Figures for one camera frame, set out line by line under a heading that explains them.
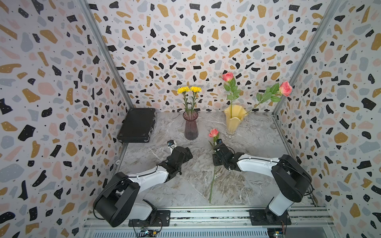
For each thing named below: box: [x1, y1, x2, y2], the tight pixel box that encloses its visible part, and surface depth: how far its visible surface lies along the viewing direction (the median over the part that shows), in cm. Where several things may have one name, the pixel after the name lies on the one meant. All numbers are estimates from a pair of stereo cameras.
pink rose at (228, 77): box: [221, 71, 241, 119], surface depth 94 cm
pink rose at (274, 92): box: [244, 80, 293, 116], surface depth 79 cm
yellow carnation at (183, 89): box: [177, 86, 191, 116], surface depth 90 cm
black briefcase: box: [117, 107, 157, 143], surface depth 108 cm
